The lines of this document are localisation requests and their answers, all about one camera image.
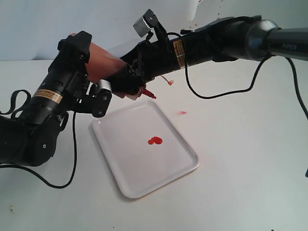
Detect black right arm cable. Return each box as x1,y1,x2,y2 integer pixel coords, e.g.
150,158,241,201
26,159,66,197
166,31,308,121

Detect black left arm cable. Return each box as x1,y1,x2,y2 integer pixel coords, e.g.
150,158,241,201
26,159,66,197
0,90,77,189

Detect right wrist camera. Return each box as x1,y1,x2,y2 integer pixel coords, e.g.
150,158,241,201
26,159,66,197
133,9,167,41

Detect white rectangular tray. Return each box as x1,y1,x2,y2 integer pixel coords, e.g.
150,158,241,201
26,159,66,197
92,101,200,199

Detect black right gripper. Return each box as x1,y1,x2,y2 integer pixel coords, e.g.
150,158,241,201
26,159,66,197
109,32,188,94

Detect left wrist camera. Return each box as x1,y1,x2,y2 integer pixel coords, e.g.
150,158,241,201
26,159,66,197
87,79,112,118

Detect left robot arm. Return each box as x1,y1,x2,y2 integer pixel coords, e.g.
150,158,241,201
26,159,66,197
0,31,92,167

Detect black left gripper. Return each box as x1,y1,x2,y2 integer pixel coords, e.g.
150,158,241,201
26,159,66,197
30,31,92,118

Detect red sauce squeeze bottle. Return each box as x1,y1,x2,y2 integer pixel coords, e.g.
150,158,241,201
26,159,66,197
68,32,176,101

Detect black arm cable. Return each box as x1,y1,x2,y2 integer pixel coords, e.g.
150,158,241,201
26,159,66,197
0,90,77,189
166,31,308,121

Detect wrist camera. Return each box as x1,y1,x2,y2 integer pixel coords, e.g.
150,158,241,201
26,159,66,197
87,79,112,118
133,9,167,41

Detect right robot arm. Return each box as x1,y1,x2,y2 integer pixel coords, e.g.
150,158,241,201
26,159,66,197
108,15,308,94

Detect red sauce blob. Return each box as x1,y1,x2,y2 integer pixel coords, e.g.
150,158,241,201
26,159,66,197
148,136,163,145

